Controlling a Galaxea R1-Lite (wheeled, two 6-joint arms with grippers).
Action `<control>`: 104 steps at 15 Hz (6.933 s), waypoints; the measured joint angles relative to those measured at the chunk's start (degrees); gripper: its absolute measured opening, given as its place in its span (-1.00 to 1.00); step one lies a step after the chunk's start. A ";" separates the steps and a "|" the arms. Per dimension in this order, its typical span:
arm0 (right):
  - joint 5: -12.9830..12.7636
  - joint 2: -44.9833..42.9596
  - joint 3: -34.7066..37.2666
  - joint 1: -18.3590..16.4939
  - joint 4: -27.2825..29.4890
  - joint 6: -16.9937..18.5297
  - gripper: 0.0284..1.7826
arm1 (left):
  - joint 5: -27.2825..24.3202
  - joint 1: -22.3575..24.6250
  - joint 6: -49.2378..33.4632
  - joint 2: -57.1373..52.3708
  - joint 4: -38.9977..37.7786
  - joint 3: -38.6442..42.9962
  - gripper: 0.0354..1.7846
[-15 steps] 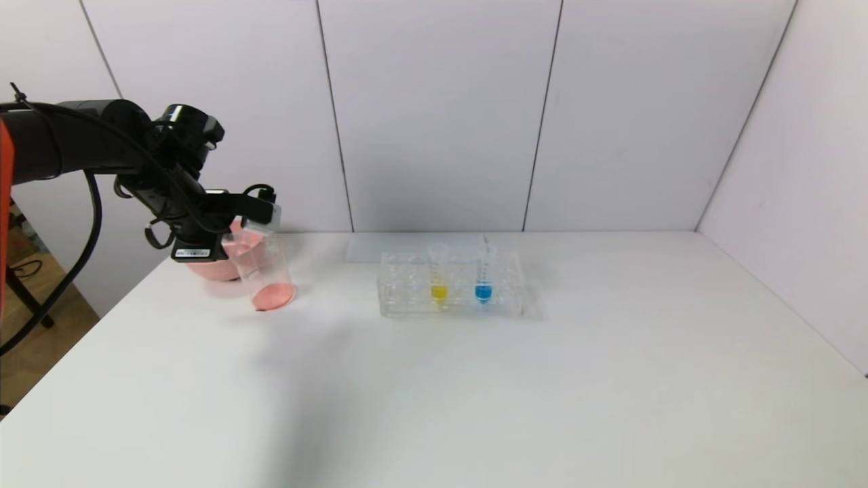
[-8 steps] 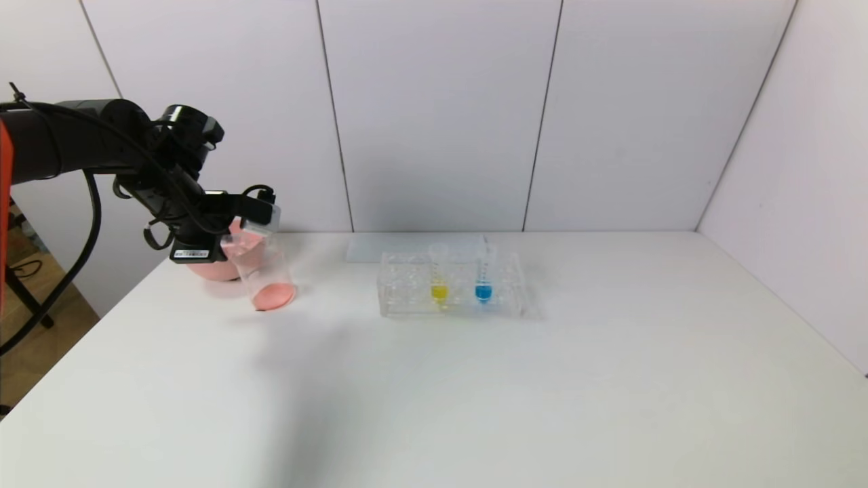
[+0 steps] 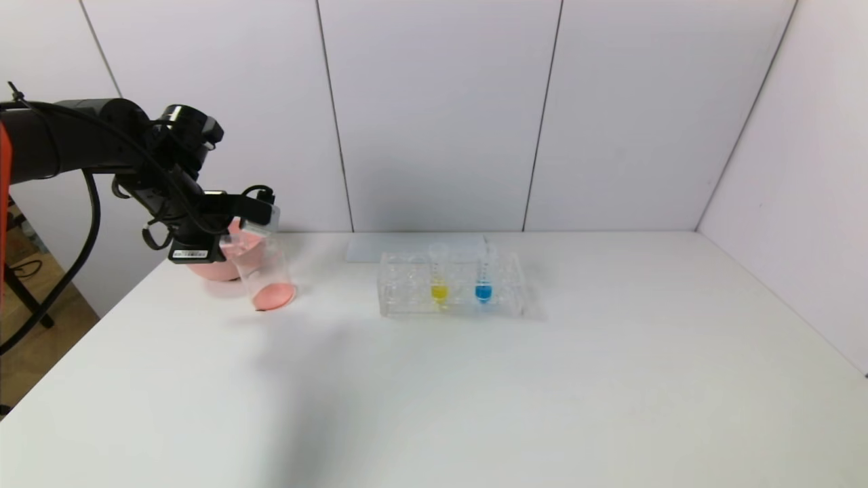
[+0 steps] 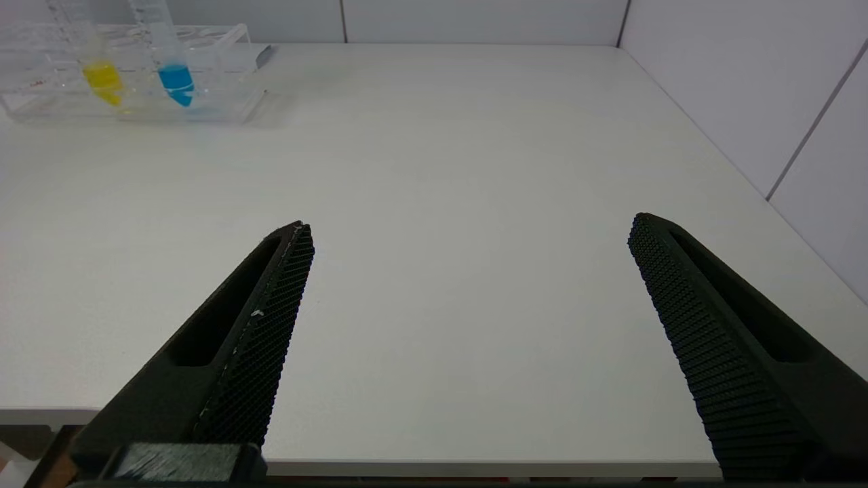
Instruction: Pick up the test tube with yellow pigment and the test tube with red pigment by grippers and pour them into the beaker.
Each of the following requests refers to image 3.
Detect test tube with red pigment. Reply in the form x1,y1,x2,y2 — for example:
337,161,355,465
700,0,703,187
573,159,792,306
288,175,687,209
220,229,267,262

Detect test tube with yellow pigment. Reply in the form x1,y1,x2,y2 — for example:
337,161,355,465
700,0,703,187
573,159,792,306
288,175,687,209
429,244,450,307

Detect test tube with blue pigment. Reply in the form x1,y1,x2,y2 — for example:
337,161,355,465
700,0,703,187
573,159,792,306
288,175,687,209
475,237,494,305

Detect clear acrylic test tube rack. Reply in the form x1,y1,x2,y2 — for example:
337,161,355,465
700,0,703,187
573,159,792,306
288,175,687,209
378,248,524,318

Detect clear glass beaker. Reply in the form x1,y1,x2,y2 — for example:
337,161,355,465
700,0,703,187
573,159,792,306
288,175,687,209
233,237,298,312

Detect flat white sheet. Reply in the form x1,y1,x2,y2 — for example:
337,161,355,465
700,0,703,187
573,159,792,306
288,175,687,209
347,235,488,264

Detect pink plastic bowl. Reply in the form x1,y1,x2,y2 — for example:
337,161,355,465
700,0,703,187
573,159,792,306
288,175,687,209
186,218,267,282

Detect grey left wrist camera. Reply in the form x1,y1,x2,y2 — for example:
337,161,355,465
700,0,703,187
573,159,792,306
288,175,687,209
241,199,281,239

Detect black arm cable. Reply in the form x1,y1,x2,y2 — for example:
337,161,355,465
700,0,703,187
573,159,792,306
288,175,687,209
0,169,102,354

